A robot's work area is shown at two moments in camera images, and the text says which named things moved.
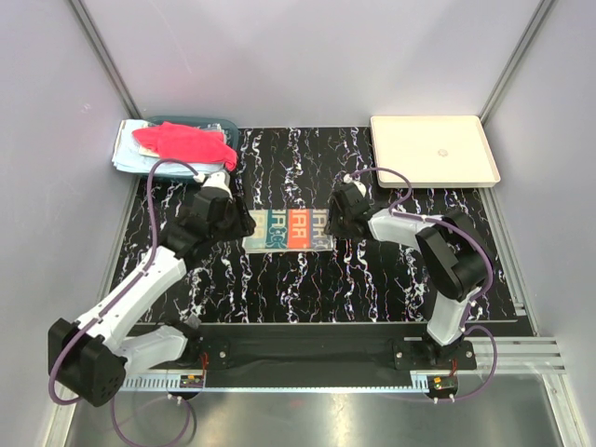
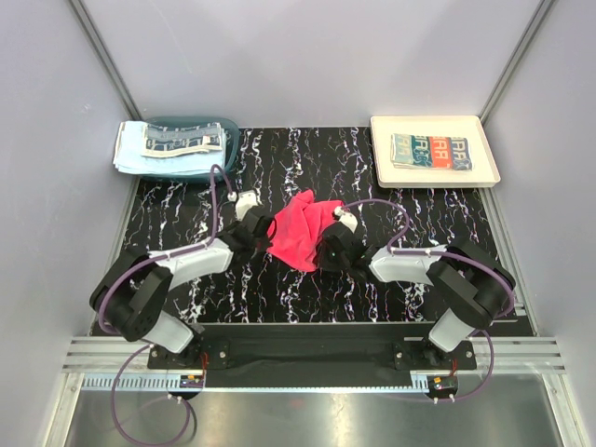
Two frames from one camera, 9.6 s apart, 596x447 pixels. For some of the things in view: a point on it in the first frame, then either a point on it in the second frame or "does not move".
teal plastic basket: (230, 129) does not move
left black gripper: (244, 223) -> (264, 242)
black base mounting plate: (323, 348) does not move
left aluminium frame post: (105, 59) does not move
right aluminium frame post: (536, 20) does not move
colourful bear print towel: (292, 229) -> (412, 151)
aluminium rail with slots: (494, 356) does not move
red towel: (186, 143) -> (297, 228)
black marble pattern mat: (291, 267) does not move
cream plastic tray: (438, 152) does not move
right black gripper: (331, 227) -> (321, 260)
